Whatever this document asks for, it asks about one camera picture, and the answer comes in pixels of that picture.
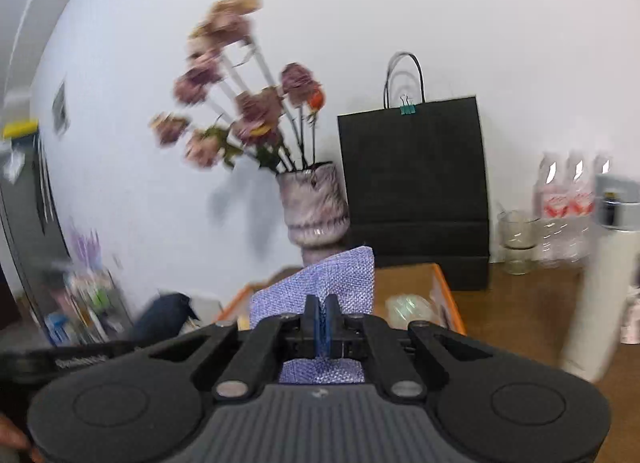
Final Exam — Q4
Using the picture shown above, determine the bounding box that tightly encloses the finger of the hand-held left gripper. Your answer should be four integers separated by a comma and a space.
131, 293, 195, 342

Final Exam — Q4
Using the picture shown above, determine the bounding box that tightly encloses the dried pink flower bouquet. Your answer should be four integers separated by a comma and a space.
149, 0, 327, 175

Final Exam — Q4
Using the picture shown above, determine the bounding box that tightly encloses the yellow object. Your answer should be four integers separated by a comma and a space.
2, 119, 40, 140

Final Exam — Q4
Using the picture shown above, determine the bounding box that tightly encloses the purple woven pouch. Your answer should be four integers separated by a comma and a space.
249, 245, 376, 384

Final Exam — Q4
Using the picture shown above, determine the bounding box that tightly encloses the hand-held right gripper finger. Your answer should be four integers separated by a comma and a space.
325, 294, 493, 401
145, 294, 326, 401

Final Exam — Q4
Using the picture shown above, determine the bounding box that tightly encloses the person's left hand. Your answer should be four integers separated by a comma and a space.
0, 413, 45, 463

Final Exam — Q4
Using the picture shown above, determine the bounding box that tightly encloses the orange red cardboard box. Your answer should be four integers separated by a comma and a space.
215, 263, 468, 339

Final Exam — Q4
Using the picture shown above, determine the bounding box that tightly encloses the mottled purple white vase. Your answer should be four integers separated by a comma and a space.
276, 162, 351, 269

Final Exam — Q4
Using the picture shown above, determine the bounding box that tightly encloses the black paper bag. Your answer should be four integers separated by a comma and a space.
337, 50, 492, 292

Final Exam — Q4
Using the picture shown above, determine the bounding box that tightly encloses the small wall picture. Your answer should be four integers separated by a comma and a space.
52, 80, 71, 137

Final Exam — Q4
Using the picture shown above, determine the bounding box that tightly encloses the cluttered stationery holder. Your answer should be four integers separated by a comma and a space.
42, 263, 133, 345

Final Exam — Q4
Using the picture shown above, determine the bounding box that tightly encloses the white thermos flask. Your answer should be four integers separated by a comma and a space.
560, 174, 640, 384

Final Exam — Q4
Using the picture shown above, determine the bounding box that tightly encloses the pink printed white wrapper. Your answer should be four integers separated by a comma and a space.
620, 287, 640, 345

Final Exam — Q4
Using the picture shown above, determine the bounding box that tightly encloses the wooden desktop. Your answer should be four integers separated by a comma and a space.
372, 260, 640, 463

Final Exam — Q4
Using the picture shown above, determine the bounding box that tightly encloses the purple white decoration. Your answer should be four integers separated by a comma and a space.
69, 228, 103, 271

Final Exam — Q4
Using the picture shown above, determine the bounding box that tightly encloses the clear glass cup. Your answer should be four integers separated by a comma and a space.
502, 243, 538, 276
497, 210, 542, 250

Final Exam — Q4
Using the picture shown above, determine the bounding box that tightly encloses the translucent plastic ball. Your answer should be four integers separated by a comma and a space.
385, 293, 437, 330

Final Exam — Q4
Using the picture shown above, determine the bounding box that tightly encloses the dark monitor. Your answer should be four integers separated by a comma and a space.
0, 136, 72, 344

